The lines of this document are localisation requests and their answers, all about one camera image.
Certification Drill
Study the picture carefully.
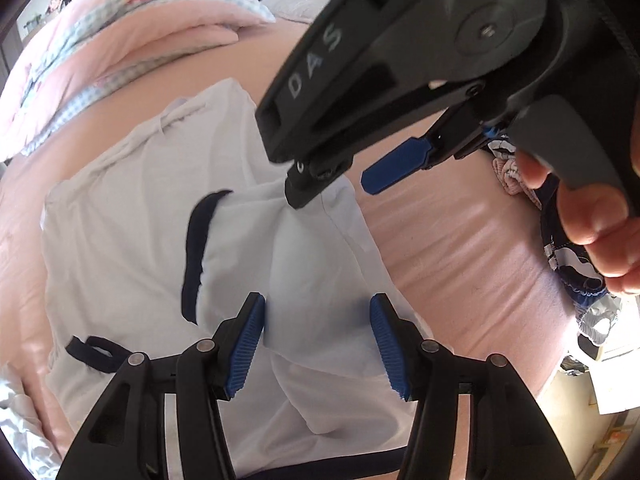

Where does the navy garment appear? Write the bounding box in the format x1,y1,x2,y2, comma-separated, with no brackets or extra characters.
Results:
537,175,563,256

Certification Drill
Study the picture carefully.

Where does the person's right hand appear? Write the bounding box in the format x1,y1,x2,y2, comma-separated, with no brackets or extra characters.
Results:
516,151,640,296

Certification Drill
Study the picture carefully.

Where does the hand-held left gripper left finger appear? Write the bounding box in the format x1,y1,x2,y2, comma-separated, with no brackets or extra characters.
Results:
55,292,267,480

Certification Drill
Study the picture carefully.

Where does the crumpled white shirt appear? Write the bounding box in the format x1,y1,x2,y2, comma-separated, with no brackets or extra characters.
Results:
0,362,63,466

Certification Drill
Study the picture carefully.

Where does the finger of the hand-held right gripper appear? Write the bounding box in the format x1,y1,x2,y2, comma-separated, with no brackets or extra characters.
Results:
360,104,502,196
285,155,357,210

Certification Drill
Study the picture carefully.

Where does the white T-shirt navy trim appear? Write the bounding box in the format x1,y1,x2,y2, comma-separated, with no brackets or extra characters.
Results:
40,79,436,480

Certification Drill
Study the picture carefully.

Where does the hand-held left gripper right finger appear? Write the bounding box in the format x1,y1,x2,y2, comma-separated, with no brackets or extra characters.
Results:
369,293,571,480

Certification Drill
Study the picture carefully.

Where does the folded pink checked quilt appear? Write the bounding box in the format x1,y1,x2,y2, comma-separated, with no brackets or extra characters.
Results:
0,0,276,161

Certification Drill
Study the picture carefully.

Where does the pink dotted pillow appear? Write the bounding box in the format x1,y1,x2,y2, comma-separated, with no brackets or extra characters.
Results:
262,0,346,23

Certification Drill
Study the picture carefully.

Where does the navy white patterned cloth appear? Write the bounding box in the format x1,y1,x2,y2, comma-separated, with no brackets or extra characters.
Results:
542,240,623,356

